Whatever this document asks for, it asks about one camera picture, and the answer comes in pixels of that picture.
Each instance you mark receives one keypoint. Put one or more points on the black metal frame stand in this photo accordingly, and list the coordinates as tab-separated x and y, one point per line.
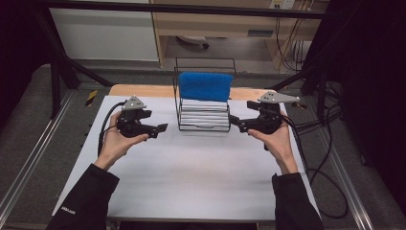
320	92
56	83

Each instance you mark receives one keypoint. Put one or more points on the person's right hand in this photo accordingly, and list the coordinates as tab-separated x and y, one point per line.
281	145

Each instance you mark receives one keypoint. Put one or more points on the yellow black tape marker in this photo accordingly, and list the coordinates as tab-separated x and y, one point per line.
91	98
301	105

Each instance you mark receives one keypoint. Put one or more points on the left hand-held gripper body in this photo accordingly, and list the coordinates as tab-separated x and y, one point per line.
132	123

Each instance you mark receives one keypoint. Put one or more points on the wooden table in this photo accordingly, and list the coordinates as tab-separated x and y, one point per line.
143	91

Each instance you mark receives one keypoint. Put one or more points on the blue towel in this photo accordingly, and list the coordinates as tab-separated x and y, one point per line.
204	86

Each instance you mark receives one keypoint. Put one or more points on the light wooden desk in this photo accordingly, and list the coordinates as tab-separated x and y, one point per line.
217	25

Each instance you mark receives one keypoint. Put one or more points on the white cabinet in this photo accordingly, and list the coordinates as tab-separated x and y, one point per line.
105	35

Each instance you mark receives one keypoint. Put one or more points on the white table cover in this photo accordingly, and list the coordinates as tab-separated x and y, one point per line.
191	172

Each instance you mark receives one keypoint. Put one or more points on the black metal frame bar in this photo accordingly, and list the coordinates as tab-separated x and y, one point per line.
191	10

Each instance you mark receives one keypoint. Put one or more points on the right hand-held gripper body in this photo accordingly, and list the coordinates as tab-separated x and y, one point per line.
266	118

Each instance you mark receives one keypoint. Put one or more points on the aluminium floor rail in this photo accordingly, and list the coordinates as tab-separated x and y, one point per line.
35	153
346	179

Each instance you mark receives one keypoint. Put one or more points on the office chair base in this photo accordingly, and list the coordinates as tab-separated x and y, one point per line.
193	39

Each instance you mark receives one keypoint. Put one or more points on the person's left hand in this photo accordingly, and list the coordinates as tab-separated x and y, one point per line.
116	145

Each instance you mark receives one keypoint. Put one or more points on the black curtain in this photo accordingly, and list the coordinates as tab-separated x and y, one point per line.
373	80
19	48

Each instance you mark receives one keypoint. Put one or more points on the white power strip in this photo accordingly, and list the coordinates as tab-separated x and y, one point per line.
282	4

